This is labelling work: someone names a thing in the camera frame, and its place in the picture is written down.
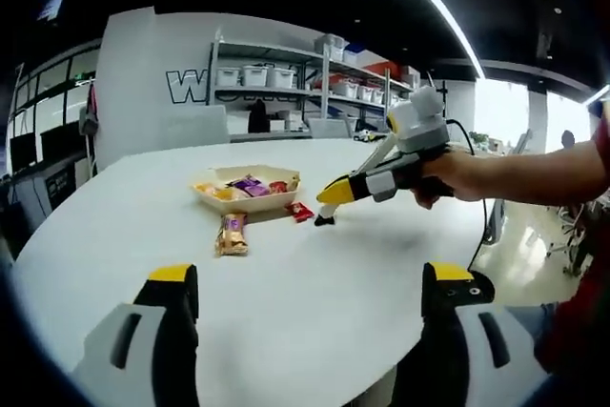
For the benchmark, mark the person in red shirt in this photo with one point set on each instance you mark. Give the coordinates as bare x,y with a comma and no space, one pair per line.
567,340

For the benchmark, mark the small yellow white gadget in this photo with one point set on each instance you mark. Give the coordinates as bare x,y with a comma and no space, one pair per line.
367,135

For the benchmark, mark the black tripod stand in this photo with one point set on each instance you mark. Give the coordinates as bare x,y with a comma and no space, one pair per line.
445,97

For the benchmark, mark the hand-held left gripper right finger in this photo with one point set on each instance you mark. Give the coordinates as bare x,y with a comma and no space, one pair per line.
467,331

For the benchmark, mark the black bag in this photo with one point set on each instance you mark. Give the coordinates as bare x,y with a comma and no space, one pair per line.
258,117

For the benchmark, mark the dark grey counter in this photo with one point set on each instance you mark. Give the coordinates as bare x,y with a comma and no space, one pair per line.
62,183

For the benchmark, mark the beige plastic food tongs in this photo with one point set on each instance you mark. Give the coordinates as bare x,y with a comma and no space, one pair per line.
326,210

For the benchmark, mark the set of white storage bins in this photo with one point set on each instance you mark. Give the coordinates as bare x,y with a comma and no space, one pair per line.
255,74

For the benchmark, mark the grey metal shelving rack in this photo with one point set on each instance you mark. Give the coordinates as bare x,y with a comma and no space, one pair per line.
267,90

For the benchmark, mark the gold purple wafer food packet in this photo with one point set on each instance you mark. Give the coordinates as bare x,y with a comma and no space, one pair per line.
232,235

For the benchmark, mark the red snack food packet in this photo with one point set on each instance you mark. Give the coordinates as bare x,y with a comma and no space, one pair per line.
278,186
299,211

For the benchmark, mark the beige hexagonal food container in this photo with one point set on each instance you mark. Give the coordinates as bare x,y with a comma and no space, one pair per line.
257,206

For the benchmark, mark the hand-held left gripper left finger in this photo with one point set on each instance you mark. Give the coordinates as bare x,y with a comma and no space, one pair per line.
143,331

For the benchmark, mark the black computer monitor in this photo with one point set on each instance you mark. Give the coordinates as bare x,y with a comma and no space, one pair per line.
59,140
23,153

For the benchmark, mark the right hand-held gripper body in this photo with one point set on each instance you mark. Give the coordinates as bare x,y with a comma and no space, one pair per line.
419,133

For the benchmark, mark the ceiling light strip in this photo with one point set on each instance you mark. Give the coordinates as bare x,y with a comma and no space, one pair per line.
445,10

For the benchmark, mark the person's right hand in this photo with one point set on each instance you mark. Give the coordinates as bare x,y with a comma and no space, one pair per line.
453,178

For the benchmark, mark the person's blue jeans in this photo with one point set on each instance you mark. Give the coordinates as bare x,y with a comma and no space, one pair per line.
529,319

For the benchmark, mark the grey red hanging bag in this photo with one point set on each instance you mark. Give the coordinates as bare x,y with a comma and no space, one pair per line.
89,116

